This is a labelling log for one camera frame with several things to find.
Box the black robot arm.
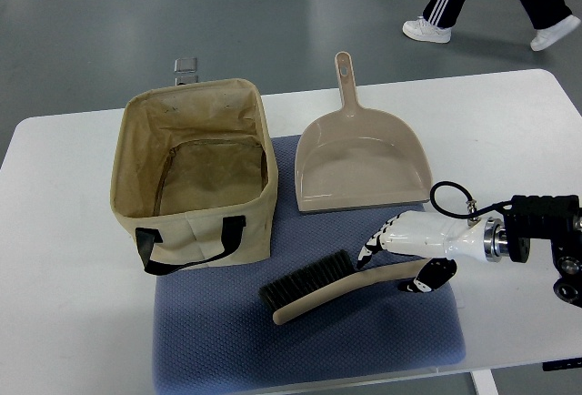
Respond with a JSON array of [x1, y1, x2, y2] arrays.
[[429, 181, 581, 308]]

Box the black table control panel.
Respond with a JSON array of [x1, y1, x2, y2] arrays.
[[542, 358, 582, 372]]

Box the beige plastic dustpan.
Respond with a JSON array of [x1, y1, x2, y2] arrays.
[[295, 52, 432, 213]]

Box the blue textured mat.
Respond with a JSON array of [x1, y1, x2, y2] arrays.
[[153, 137, 466, 394]]

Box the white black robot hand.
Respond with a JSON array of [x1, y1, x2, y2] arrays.
[[356, 210, 487, 293]]

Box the white table leg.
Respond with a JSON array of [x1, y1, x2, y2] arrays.
[[470, 370, 499, 395]]

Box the beige brush black bristles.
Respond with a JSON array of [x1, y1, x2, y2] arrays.
[[258, 250, 428, 325]]

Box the yellow fabric bag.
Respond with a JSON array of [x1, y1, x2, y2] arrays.
[[110, 79, 278, 276]]

